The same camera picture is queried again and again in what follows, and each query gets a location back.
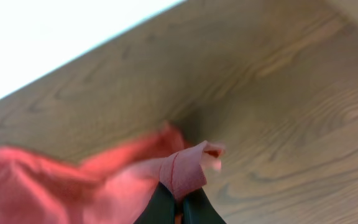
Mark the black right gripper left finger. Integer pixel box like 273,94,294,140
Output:
134,182,176,224

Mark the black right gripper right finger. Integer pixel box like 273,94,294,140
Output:
181,188,226,224

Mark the red orange t-shirt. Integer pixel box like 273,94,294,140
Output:
0,125,224,224

